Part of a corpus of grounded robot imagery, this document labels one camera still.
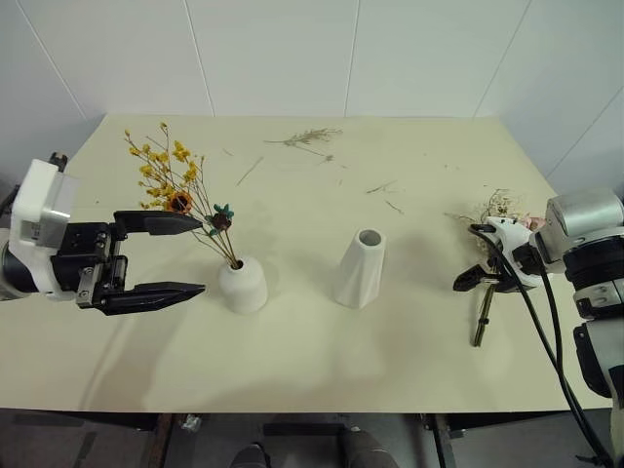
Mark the black table frame rail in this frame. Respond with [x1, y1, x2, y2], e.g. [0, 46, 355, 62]
[419, 411, 586, 443]
[0, 409, 160, 434]

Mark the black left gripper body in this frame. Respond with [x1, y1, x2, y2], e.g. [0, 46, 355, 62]
[50, 221, 131, 311]

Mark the small loose dried sprig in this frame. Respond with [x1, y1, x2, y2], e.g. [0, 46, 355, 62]
[318, 152, 349, 171]

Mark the black flat bar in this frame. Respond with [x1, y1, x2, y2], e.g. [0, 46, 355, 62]
[262, 421, 346, 439]

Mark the yellow flower bouquet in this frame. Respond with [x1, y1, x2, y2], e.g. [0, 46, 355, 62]
[123, 121, 241, 270]

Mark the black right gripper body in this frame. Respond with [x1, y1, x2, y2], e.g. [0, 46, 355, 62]
[488, 264, 528, 295]

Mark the dark rounded shape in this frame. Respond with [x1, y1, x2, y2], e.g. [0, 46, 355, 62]
[232, 441, 272, 468]
[339, 427, 402, 468]

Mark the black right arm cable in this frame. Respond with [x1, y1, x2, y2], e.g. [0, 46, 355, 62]
[468, 223, 614, 467]
[537, 270, 616, 464]

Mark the round white vase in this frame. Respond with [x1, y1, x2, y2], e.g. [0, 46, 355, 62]
[217, 256, 269, 315]

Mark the dried white flower bouquet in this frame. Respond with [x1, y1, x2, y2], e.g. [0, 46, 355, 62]
[443, 187, 550, 348]

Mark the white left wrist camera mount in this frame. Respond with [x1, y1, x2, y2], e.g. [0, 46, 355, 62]
[9, 153, 80, 299]

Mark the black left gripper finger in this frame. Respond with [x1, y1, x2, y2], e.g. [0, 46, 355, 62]
[112, 210, 204, 240]
[97, 281, 207, 318]

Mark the tall white faceted vase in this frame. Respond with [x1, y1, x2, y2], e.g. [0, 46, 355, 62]
[333, 227, 388, 309]

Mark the thin loose dry stalk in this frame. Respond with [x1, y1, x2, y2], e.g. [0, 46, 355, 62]
[236, 155, 265, 187]

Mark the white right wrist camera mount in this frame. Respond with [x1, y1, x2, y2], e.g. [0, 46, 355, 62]
[480, 215, 543, 293]

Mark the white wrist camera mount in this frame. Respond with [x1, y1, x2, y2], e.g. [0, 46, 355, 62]
[9, 153, 80, 299]
[480, 215, 543, 293]

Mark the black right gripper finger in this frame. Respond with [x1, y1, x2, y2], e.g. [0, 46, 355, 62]
[452, 264, 496, 293]

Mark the loose dried grass sprig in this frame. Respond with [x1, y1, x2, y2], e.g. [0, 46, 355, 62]
[263, 127, 344, 148]

